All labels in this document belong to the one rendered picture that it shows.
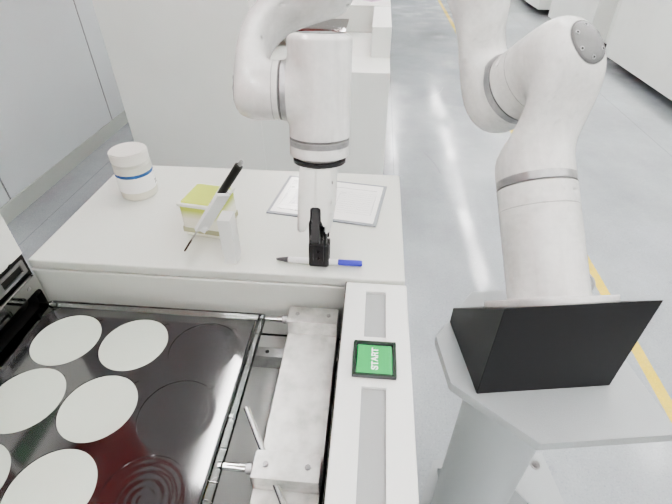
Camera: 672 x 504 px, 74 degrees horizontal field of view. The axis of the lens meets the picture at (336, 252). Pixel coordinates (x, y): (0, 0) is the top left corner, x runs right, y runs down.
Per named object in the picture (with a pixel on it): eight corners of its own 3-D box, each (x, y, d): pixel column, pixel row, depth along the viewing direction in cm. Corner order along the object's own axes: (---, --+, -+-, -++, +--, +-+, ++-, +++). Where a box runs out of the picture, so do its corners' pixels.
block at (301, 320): (287, 333, 71) (286, 320, 70) (291, 317, 74) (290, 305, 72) (336, 336, 71) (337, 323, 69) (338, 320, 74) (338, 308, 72)
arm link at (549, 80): (536, 198, 79) (522, 71, 81) (639, 166, 61) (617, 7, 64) (480, 195, 74) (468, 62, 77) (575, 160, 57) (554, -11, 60)
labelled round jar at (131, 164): (115, 200, 87) (99, 156, 81) (131, 183, 93) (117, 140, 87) (150, 202, 87) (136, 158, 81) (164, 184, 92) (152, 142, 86)
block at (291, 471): (252, 488, 52) (249, 476, 51) (258, 460, 55) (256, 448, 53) (319, 494, 52) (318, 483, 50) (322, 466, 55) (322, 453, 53)
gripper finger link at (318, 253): (308, 226, 68) (309, 263, 72) (305, 235, 66) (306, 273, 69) (329, 227, 68) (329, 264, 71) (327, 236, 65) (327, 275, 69)
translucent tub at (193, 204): (183, 235, 78) (175, 202, 74) (203, 213, 84) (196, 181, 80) (223, 241, 77) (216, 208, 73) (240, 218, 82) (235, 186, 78)
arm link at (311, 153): (295, 127, 66) (296, 147, 68) (284, 143, 59) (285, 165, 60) (351, 129, 66) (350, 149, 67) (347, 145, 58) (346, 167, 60)
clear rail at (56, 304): (48, 310, 74) (44, 304, 73) (53, 304, 75) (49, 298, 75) (265, 324, 72) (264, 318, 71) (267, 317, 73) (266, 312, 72)
